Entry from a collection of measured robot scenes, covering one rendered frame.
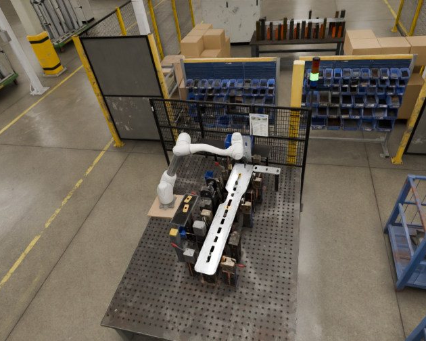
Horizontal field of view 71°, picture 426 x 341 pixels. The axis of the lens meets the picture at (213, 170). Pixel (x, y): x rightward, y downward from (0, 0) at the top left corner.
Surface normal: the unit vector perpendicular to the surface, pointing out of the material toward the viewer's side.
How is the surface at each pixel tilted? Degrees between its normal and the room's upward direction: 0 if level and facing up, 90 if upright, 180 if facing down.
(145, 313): 0
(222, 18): 90
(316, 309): 0
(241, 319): 0
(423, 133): 91
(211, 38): 90
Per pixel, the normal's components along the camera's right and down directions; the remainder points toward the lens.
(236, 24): -0.22, 0.68
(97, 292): -0.11, -0.73
